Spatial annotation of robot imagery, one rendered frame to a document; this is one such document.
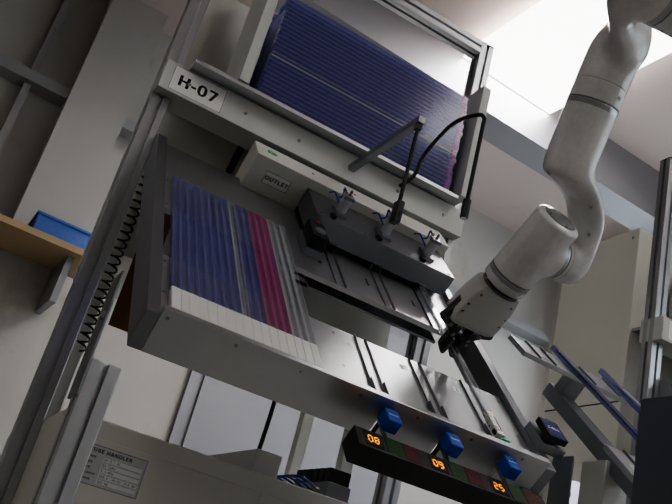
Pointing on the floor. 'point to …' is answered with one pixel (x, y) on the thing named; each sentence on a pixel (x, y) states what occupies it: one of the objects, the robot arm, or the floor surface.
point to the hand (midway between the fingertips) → (451, 342)
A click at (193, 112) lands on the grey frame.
